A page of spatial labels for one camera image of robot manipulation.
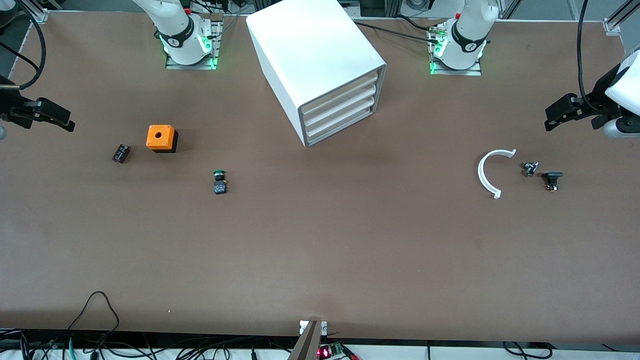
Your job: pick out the white curved plastic arc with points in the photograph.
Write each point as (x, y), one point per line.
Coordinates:
(482, 180)

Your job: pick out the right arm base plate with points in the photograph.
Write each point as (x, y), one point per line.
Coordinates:
(214, 55)

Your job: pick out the small black contact block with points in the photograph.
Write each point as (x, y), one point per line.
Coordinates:
(120, 153)

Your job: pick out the white lowest drawer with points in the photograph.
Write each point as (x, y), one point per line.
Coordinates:
(345, 122)

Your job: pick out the white drawer cabinet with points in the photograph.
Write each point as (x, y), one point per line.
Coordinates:
(310, 50)

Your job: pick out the orange box with hole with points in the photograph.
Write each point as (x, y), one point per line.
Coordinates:
(160, 137)

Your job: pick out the white middle drawer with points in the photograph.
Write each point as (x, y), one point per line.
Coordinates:
(345, 107)

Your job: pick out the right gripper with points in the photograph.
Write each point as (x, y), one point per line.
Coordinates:
(7, 108)

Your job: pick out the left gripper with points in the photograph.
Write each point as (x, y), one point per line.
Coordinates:
(598, 101)

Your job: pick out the circuit board with red light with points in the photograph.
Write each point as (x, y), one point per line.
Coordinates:
(330, 350)

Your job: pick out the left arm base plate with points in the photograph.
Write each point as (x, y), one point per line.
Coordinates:
(475, 71)

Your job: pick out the black push button part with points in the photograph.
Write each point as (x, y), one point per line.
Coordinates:
(552, 177)

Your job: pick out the green push button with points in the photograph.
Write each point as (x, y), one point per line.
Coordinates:
(220, 182)

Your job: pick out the grey camera mount bar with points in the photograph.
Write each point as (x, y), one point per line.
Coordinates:
(306, 345)

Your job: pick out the white highest drawer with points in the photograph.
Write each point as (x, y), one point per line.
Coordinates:
(345, 95)

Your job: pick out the small grey black component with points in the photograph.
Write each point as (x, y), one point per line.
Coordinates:
(530, 169)

